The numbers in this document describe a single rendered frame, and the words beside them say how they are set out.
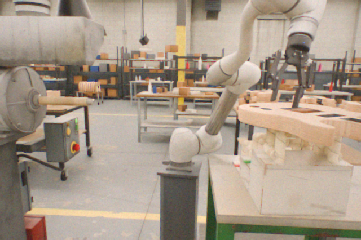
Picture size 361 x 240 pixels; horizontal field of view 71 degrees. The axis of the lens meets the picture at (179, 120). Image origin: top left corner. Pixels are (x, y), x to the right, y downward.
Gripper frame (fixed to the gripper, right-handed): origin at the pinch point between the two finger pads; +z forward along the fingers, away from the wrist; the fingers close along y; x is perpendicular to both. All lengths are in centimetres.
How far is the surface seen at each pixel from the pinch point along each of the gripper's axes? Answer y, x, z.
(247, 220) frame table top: 1.7, -0.8, 42.2
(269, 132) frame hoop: 1.3, -2.4, 12.8
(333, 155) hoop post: -16.5, 5.1, 15.3
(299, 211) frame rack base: -13.2, 0.3, 34.8
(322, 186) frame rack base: -16.7, 3.3, 25.2
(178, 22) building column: 99, -625, -327
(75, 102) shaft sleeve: 70, -16, 21
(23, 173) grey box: 94, -47, 59
